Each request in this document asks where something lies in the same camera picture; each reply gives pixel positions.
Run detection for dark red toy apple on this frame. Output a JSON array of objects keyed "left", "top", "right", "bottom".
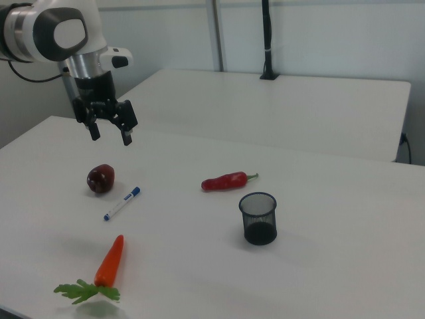
[{"left": 86, "top": 163, "right": 116, "bottom": 195}]

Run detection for red toy chili pepper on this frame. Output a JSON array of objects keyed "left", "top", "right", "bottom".
[{"left": 201, "top": 171, "right": 260, "bottom": 192}]

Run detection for black cable on robot arm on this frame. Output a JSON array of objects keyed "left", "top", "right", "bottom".
[{"left": 0, "top": 56, "right": 70, "bottom": 82}]

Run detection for grey vertical wall post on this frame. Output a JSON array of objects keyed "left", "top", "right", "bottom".
[{"left": 211, "top": 0, "right": 228, "bottom": 72}]

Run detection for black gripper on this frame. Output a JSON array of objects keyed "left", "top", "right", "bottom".
[{"left": 72, "top": 70, "right": 139, "bottom": 147}]

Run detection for white side table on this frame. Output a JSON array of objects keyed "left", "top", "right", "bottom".
[{"left": 116, "top": 68, "right": 412, "bottom": 163}]

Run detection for orange toy carrot green leaves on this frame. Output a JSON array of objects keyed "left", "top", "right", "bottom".
[{"left": 53, "top": 234, "right": 125, "bottom": 305}]

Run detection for black mesh pen cup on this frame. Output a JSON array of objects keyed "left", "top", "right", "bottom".
[{"left": 238, "top": 191, "right": 278, "bottom": 246}]

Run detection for black wall cable with plug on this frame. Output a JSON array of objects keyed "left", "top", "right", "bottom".
[{"left": 400, "top": 132, "right": 413, "bottom": 164}]

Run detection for white marker with blue cap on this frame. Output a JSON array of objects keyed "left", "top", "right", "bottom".
[{"left": 103, "top": 186, "right": 141, "bottom": 222}]

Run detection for black camera stand pole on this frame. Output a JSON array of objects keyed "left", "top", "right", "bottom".
[{"left": 260, "top": 0, "right": 275, "bottom": 76}]

